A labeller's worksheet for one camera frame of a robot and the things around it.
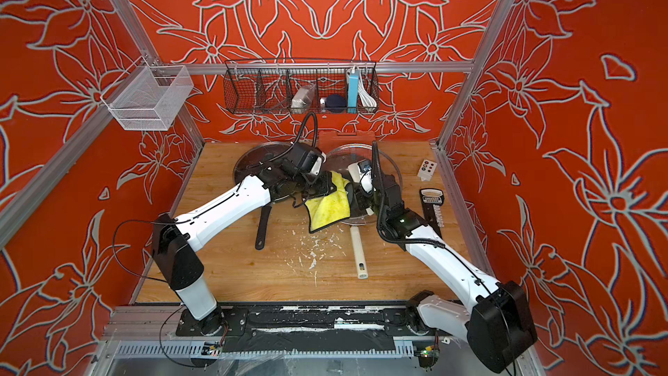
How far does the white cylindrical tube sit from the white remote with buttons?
41 cm

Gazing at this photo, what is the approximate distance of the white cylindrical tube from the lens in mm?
723

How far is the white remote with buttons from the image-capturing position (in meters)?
1.08
